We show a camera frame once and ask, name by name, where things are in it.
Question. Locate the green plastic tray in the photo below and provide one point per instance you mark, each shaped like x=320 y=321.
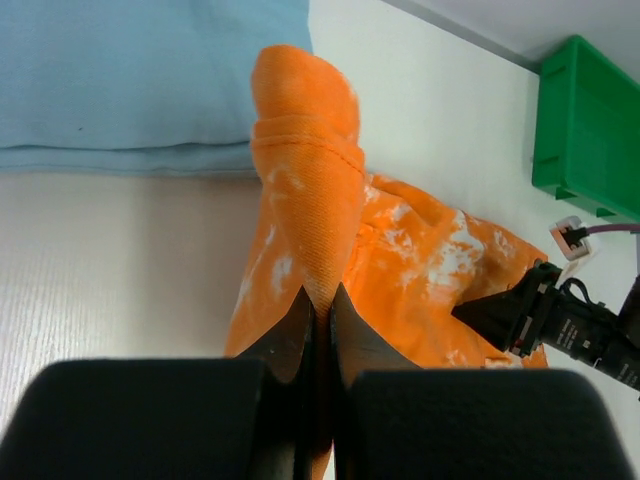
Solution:
x=586 y=149

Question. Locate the orange tie-dye trousers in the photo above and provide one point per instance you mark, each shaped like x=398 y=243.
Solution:
x=404 y=257

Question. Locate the light blue folded trousers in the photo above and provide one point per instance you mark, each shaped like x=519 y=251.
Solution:
x=135 y=87

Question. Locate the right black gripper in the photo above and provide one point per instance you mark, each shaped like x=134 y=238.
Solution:
x=538 y=310

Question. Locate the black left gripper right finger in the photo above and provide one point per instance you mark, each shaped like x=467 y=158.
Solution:
x=396 y=420

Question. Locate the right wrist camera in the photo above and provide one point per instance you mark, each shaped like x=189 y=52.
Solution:
x=571 y=237

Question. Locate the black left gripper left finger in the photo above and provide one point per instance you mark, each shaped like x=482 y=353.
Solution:
x=245 y=417

